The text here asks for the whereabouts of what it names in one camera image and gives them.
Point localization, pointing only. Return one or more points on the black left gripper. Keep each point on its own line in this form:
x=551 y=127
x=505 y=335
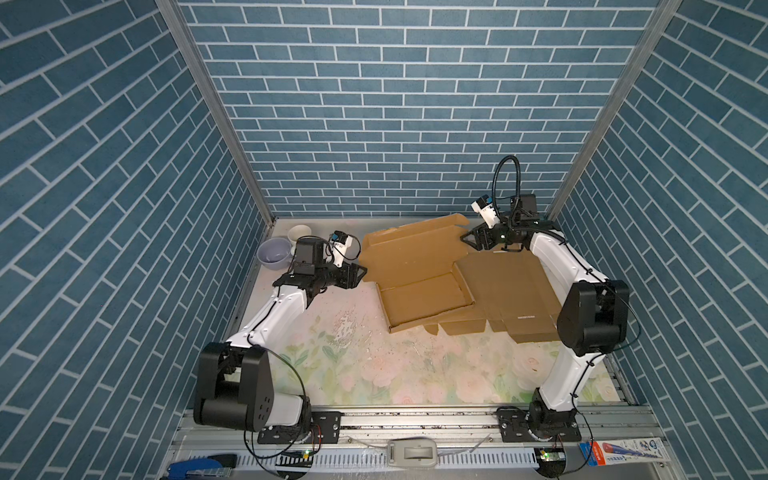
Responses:
x=347 y=275

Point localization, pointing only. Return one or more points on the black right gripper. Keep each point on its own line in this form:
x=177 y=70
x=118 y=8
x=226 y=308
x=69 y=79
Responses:
x=478 y=232

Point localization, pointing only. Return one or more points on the brown cardboard box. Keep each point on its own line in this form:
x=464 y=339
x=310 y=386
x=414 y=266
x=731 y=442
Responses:
x=415 y=269

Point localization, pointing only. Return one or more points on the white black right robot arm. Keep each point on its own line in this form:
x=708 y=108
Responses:
x=591 y=324

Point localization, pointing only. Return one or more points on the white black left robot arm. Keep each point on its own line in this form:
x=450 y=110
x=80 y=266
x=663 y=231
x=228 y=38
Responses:
x=235 y=388

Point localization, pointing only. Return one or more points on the white red blue tube box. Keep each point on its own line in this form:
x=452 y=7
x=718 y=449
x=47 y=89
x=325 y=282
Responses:
x=624 y=451

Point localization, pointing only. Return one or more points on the flat brown cardboard sheet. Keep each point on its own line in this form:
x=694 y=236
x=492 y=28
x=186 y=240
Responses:
x=512 y=295

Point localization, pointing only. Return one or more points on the white ceramic mug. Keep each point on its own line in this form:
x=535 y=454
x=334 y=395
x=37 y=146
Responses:
x=298 y=231

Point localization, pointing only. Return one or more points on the lavender speckled ceramic cup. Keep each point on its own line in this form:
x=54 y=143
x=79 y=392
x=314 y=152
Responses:
x=275 y=253

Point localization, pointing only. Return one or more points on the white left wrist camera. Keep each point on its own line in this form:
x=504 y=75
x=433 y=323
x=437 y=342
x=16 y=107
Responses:
x=340 y=243

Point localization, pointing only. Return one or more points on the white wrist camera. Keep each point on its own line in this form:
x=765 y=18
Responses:
x=483 y=206
x=340 y=243

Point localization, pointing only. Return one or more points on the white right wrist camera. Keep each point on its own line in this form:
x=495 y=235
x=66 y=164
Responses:
x=483 y=206

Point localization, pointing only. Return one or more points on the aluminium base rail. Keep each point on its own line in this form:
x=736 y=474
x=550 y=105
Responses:
x=349 y=443

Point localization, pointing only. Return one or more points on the grey metal corner post right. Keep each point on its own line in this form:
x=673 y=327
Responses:
x=640 y=54

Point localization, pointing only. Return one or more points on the grey metal corner post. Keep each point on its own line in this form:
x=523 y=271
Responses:
x=173 y=17
x=640 y=54

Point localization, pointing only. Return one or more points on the grey metal corner post left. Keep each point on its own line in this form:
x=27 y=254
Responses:
x=173 y=17

